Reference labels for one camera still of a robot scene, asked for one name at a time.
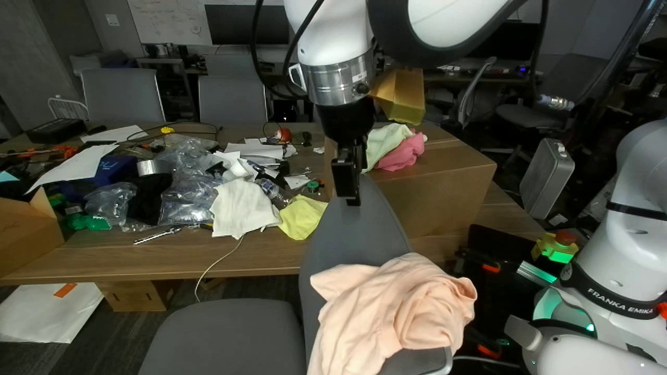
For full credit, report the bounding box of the yellow-green towel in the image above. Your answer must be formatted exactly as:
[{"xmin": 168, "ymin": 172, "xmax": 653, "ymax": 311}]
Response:
[{"xmin": 367, "ymin": 124, "xmax": 412, "ymax": 169}]

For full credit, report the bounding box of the pink t-shirt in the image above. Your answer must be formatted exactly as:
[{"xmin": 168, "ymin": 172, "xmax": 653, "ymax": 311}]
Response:
[{"xmin": 378, "ymin": 133, "xmax": 428, "ymax": 173}]

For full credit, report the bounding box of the red ball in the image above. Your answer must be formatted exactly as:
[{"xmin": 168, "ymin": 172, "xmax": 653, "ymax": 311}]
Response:
[{"xmin": 277, "ymin": 128, "xmax": 292, "ymax": 144}]

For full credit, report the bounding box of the pile of plastic bags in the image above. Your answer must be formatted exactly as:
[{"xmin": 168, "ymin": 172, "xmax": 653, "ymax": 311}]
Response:
[{"xmin": 84, "ymin": 135, "xmax": 219, "ymax": 232}]

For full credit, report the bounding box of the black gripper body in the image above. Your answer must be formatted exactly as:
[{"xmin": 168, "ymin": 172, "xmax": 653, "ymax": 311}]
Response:
[{"xmin": 316, "ymin": 101, "xmax": 373, "ymax": 206}]

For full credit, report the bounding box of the large brown cardboard box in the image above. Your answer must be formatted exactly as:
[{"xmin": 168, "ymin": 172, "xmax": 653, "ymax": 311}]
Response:
[{"xmin": 370, "ymin": 126, "xmax": 496, "ymax": 263}]

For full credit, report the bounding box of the grey office chair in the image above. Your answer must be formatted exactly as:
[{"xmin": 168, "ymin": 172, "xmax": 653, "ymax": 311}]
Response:
[{"xmin": 138, "ymin": 176, "xmax": 456, "ymax": 375}]

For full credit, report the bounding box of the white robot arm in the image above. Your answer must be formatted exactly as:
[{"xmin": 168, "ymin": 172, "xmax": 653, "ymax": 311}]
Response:
[{"xmin": 283, "ymin": 0, "xmax": 526, "ymax": 206}]

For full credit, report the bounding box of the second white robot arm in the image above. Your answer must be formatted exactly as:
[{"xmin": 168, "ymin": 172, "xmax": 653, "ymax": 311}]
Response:
[{"xmin": 504, "ymin": 118, "xmax": 667, "ymax": 375}]

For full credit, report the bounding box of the grey chair behind middle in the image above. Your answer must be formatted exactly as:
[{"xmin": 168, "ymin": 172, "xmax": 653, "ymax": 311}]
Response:
[{"xmin": 197, "ymin": 75, "xmax": 269, "ymax": 130}]

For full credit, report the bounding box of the grey box device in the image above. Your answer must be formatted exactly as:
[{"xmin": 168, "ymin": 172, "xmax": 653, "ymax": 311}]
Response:
[{"xmin": 519, "ymin": 138, "xmax": 576, "ymax": 218}]

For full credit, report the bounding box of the white paper sheet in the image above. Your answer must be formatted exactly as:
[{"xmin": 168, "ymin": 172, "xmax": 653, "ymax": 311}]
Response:
[{"xmin": 30, "ymin": 144, "xmax": 115, "ymax": 191}]

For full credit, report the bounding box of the yellow cloth on table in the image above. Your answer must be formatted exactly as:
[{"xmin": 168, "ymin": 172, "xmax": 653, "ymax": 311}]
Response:
[{"xmin": 279, "ymin": 195, "xmax": 328, "ymax": 241}]

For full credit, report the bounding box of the white cloth on table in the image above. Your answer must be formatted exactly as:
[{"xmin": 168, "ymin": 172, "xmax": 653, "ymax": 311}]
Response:
[{"xmin": 210, "ymin": 180, "xmax": 279, "ymax": 239}]

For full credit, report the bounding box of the small open cardboard box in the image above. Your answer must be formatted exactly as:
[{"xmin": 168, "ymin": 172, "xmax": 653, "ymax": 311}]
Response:
[{"xmin": 0, "ymin": 190, "xmax": 64, "ymax": 275}]

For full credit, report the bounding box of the peach t-shirt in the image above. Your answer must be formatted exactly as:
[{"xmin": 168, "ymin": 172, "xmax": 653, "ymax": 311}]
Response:
[{"xmin": 308, "ymin": 253, "xmax": 478, "ymax": 375}]

